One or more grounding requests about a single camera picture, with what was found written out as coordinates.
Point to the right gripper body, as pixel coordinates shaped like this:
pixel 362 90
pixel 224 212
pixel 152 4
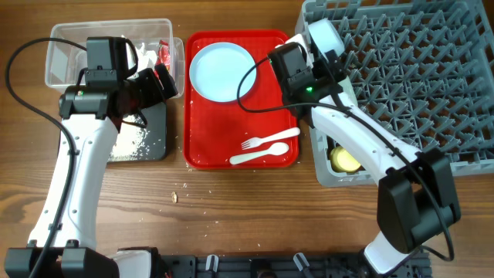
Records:
pixel 319 74

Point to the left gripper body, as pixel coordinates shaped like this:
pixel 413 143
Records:
pixel 146 89

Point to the white napkin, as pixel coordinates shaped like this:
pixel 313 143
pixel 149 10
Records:
pixel 146 53

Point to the red snack wrapper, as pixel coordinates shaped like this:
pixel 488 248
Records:
pixel 163 55

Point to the light blue bowl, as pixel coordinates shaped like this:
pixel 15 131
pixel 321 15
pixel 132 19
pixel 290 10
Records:
pixel 326 37

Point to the light blue plate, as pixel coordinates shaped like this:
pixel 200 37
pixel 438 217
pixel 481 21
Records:
pixel 218 72

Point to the yellow plastic cup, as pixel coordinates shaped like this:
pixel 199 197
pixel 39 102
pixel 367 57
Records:
pixel 342 161

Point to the white plastic spoon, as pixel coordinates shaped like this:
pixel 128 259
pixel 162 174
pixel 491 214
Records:
pixel 275 149

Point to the white plastic fork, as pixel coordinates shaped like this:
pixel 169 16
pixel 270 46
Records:
pixel 257 141

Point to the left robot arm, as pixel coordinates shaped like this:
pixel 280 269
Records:
pixel 63 242

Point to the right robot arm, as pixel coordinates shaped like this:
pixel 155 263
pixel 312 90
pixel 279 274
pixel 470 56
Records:
pixel 417 197

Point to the black waste tray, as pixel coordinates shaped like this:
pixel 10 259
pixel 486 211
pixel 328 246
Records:
pixel 154 131

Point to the clear plastic waste bin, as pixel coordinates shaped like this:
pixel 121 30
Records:
pixel 64 62

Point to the grey dishwasher rack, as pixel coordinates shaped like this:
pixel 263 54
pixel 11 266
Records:
pixel 421 69

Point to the spilled rice in tray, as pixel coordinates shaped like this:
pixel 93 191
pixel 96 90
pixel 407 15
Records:
pixel 130 144

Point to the red serving tray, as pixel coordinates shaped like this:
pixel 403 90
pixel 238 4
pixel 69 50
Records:
pixel 213 132

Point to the food crumb on table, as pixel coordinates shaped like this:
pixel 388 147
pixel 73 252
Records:
pixel 174 197

